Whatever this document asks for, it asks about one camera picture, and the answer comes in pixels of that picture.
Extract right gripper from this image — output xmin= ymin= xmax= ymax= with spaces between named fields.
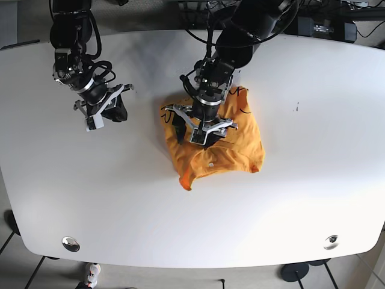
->
xmin=73 ymin=84 xmax=134 ymax=122

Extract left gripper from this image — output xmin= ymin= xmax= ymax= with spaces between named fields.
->
xmin=165 ymin=104 xmax=238 ymax=149

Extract orange T-shirt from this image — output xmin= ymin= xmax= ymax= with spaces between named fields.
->
xmin=159 ymin=86 xmax=265 ymax=191

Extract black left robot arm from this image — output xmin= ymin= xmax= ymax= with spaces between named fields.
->
xmin=165 ymin=1 xmax=300 ymax=148

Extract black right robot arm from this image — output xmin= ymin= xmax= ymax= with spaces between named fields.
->
xmin=48 ymin=1 xmax=133 ymax=131

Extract left silver table grommet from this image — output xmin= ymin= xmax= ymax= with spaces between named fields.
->
xmin=62 ymin=236 xmax=80 ymax=252

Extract silver table grommet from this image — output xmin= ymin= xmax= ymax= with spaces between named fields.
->
xmin=323 ymin=235 xmax=339 ymax=250
xmin=62 ymin=236 xmax=80 ymax=252

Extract white orange sneaker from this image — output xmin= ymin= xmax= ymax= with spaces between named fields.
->
xmin=84 ymin=263 xmax=101 ymax=288

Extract black round stand base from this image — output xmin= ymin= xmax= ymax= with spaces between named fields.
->
xmin=280 ymin=263 xmax=309 ymax=282

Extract right silver table grommet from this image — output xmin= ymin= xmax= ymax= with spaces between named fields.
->
xmin=323 ymin=235 xmax=339 ymax=250

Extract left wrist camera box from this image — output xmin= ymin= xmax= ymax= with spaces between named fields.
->
xmin=189 ymin=128 xmax=207 ymax=146

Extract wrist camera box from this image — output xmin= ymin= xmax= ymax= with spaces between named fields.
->
xmin=85 ymin=114 xmax=104 ymax=132
xmin=189 ymin=128 xmax=207 ymax=146

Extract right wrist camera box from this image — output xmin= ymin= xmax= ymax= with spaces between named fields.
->
xmin=85 ymin=114 xmax=104 ymax=132

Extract tangled black cables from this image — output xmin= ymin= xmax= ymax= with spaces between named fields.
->
xmin=177 ymin=0 xmax=385 ymax=43

